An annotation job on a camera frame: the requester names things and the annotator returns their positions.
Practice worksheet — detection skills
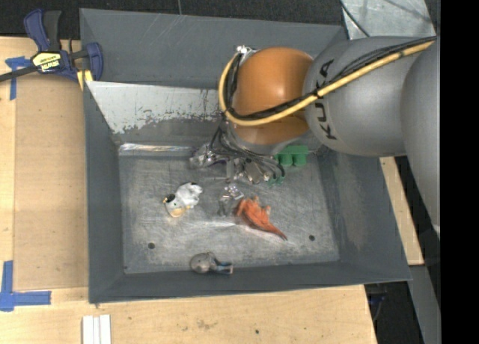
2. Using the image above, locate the grey toy animal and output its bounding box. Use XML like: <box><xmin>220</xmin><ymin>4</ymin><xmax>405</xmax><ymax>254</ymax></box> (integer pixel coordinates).
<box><xmin>189</xmin><ymin>251</ymin><xmax>235</xmax><ymax>276</ymax></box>

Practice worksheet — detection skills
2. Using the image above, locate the orange toy dinosaur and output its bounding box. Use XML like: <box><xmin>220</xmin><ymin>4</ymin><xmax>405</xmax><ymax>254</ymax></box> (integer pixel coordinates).
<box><xmin>234</xmin><ymin>195</ymin><xmax>289</xmax><ymax>242</ymax></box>

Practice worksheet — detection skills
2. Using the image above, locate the grey metal bin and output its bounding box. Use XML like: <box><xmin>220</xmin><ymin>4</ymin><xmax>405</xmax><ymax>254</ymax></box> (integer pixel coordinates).
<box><xmin>78</xmin><ymin>7</ymin><xmax>413</xmax><ymax>304</ymax></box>

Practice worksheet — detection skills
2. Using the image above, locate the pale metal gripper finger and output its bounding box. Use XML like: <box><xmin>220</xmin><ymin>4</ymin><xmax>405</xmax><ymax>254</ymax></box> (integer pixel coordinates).
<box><xmin>217</xmin><ymin>183</ymin><xmax>245</xmax><ymax>218</ymax></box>
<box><xmin>188</xmin><ymin>143</ymin><xmax>217</xmax><ymax>170</ymax></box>

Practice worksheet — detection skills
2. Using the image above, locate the white toy animal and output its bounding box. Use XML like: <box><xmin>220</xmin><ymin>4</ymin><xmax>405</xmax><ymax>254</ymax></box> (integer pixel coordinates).
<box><xmin>162</xmin><ymin>181</ymin><xmax>204</xmax><ymax>219</ymax></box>

